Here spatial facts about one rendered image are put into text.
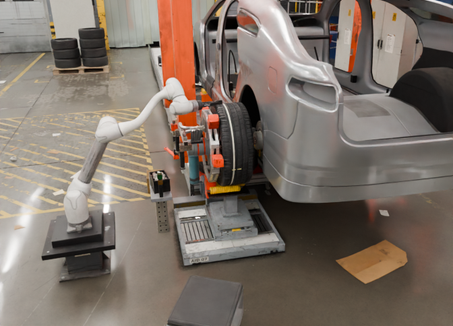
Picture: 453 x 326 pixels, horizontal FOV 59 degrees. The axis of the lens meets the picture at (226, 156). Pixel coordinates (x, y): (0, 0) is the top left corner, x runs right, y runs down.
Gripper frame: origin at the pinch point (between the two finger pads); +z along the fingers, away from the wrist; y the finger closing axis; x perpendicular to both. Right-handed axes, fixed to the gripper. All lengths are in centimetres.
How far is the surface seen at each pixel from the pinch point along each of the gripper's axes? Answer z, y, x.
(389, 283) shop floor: 63, 116, -130
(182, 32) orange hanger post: -3, -41, 54
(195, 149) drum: -21.6, -3.4, -34.7
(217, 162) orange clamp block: -23, 28, -38
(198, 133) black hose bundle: -25.4, 8.9, -19.3
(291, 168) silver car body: -12, 91, -30
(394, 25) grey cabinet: 480, -149, 59
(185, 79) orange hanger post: -1.0, -45.6, 15.2
